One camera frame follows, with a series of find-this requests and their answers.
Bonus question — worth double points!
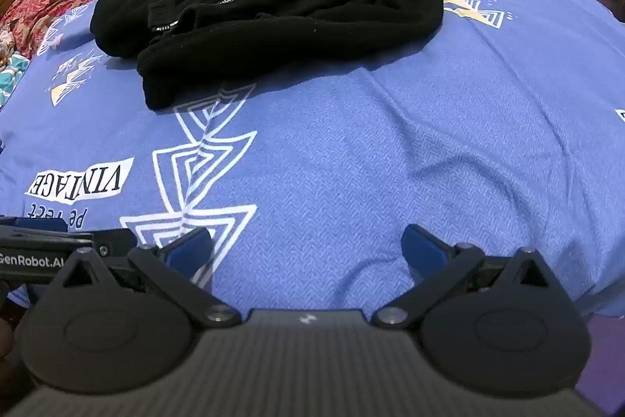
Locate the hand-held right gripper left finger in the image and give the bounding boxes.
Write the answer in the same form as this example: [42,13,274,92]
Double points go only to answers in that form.
[46,226,241,328]

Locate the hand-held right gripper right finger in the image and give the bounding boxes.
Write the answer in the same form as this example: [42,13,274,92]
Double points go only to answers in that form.
[373,224,573,328]

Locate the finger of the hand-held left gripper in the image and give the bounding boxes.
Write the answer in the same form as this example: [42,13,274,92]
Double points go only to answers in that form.
[92,228,139,266]

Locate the black pants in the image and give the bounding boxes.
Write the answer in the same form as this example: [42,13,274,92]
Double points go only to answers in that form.
[90,0,445,111]

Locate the blue printed bed sheet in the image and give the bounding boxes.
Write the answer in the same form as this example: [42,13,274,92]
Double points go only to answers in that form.
[0,0,625,317]

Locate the purple cloth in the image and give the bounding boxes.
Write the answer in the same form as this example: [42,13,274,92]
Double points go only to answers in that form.
[581,300,625,417]

